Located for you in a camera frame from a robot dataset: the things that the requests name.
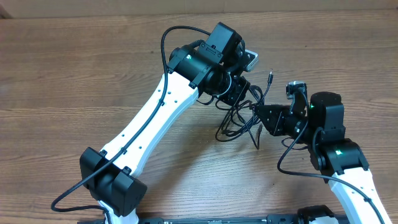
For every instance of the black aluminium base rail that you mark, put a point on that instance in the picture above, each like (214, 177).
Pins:
(270, 219)

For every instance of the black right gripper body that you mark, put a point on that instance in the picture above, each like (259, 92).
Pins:
(284, 124)

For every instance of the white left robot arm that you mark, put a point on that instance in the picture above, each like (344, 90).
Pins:
(212, 66)

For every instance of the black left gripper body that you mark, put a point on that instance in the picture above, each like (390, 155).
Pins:
(237, 89)

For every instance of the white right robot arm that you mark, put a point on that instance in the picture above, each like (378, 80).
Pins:
(318, 122)

